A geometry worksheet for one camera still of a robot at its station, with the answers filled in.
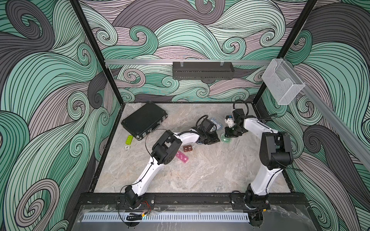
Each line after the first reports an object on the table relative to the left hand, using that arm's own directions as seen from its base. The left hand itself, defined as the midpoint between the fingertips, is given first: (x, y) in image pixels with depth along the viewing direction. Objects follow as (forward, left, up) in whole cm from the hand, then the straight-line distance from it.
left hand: (221, 139), depth 94 cm
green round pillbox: (+1, -4, -2) cm, 4 cm away
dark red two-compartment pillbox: (-6, +23, -2) cm, 23 cm away
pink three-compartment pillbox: (-12, +26, -2) cm, 29 cm away
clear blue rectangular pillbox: (+12, -1, -3) cm, 13 cm away
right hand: (+3, -4, +1) cm, 5 cm away
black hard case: (+16, +55, 0) cm, 57 cm away
